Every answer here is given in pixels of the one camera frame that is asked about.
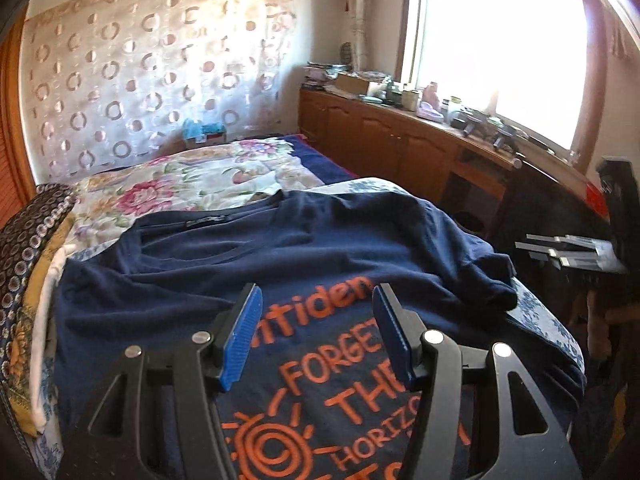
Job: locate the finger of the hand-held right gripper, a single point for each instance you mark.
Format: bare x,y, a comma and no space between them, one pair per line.
565,259
570,241

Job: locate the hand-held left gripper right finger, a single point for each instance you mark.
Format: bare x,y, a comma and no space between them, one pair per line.
395,340

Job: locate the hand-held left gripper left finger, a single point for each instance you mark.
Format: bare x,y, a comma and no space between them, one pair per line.
242,340

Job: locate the navy t-shirt with orange print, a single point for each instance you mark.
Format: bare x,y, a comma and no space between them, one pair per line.
310,250

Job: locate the red box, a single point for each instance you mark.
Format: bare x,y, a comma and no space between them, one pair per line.
597,197

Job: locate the blue and white floral bedsheet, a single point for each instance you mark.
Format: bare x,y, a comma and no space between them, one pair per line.
540,320

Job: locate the pink floral quilt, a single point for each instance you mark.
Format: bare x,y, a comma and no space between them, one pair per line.
200,175

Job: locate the navy blanket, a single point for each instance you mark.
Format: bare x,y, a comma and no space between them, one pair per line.
320,160

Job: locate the white folded cloth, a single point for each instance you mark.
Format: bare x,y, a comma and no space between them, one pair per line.
47,320

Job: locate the pink container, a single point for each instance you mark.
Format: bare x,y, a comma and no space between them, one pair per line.
430,102

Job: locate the window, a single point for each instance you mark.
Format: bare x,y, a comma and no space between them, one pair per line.
500,45

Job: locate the wooden cabinet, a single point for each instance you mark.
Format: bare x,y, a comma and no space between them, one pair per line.
380,135

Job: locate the yellow folded cloth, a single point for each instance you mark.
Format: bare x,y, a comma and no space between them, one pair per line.
50,260

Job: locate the blue tissue box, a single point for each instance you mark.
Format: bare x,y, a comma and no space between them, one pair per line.
200,132

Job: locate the white jar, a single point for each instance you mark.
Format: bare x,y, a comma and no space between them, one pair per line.
410,100

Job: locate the dark patterned folded blanket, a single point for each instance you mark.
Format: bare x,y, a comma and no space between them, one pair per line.
30,240

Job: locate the brown cardboard box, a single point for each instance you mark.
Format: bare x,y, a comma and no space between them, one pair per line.
357,82

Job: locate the stack of papers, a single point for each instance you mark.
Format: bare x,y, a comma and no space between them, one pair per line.
317,75

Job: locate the white curtain with circle pattern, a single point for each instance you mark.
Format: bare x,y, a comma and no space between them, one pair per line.
150,70

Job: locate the dark figurine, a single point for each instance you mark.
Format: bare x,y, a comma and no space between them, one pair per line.
346,55

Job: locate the lace window curtain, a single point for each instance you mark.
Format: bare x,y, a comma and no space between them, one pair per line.
360,10

